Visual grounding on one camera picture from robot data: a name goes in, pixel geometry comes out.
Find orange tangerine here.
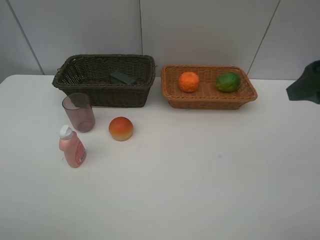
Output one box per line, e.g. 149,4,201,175
178,71,200,93

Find black square dropper bottle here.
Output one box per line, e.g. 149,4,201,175
109,71,137,85

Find green lime fruit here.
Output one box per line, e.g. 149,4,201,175
215,72,241,93

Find translucent purple plastic cup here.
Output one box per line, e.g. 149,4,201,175
62,93,96,133

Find red-orange peach fruit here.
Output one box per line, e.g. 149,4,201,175
108,116,134,142

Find light orange wicker basket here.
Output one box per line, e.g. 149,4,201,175
161,64,258,110

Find dark brown wicker basket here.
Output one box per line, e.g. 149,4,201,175
52,54,156,108

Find pink bottle with white cap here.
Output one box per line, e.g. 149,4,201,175
59,125,87,168

